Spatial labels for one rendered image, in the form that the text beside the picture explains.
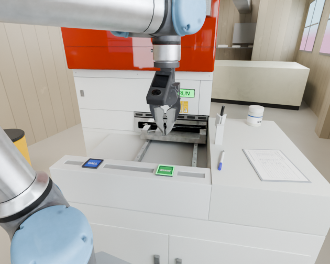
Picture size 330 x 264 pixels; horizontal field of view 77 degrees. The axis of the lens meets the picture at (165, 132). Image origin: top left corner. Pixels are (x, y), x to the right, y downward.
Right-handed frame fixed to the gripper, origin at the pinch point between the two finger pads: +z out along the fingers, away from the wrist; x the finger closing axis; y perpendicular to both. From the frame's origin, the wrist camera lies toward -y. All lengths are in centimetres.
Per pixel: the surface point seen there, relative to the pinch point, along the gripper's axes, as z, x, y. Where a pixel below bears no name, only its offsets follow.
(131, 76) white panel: -8, 30, 59
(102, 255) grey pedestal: 28.7, 13.3, -21.6
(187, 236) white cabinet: 37.3, -8.9, -4.0
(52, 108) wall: 69, 219, 221
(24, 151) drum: 68, 149, 89
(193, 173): 15.1, -9.3, 2.1
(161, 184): 16.3, 0.4, -4.0
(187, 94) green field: 1, -2, 58
